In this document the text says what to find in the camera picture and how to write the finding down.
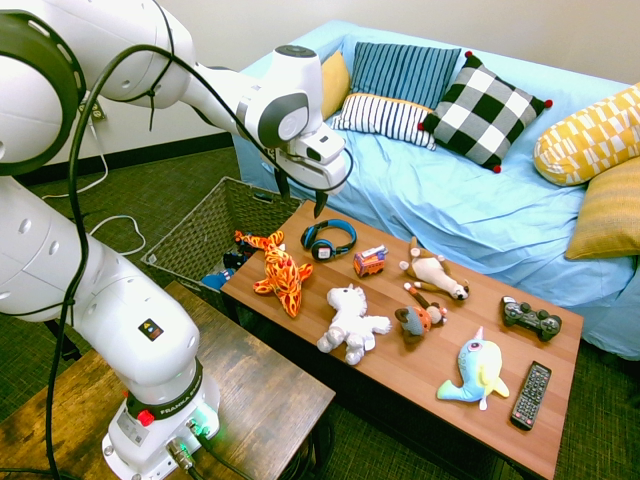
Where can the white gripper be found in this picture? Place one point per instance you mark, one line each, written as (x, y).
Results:
(320, 175)

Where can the orange toy car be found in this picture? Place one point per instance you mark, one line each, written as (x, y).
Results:
(369, 262)

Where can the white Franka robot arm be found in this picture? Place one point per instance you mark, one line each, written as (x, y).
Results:
(115, 320)

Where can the black toy figure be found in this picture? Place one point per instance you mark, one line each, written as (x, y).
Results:
(235, 257)

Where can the brown wicker basket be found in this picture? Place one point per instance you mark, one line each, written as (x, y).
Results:
(200, 225)

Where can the blue plush toy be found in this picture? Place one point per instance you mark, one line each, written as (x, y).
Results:
(219, 280)

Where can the black and blue headphones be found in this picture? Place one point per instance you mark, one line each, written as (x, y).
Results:
(322, 251)

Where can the orange patterned whale plush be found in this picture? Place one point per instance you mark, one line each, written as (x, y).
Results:
(280, 275)

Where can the white navy striped pillow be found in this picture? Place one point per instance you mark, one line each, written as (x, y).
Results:
(380, 117)

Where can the plain yellow pillow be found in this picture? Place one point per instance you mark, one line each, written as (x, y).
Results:
(334, 85)

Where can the white unicorn plush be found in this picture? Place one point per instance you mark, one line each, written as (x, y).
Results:
(350, 320)

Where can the light blue covered sofa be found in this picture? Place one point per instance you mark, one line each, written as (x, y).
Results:
(450, 210)

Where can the brown and white dog plush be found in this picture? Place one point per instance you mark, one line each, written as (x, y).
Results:
(432, 272)

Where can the blue striped pillow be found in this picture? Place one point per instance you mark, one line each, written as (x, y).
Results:
(400, 70)

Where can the brown monkey plush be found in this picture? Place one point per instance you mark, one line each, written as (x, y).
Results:
(417, 320)

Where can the black white checked pillow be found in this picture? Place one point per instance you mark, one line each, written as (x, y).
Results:
(480, 110)

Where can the dark rustic wooden stand table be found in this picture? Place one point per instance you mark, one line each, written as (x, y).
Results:
(260, 390)

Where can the wooden coffee table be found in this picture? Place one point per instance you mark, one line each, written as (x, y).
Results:
(450, 345)

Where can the blue and yellow narwhal plush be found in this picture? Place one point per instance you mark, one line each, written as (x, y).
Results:
(475, 370)

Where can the black game controller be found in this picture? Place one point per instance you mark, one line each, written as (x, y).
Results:
(530, 317)

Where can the yellow white patterned bolster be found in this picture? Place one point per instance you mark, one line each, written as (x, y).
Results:
(585, 140)

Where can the black remote control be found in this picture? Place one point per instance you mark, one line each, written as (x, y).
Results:
(531, 395)

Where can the mustard striped pillow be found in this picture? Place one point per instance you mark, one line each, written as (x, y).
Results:
(610, 210)

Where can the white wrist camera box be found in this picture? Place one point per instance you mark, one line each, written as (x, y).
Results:
(322, 147)

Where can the wall power outlet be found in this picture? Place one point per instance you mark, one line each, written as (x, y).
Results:
(96, 110)

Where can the black camera tripod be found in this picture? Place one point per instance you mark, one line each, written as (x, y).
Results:
(62, 340)

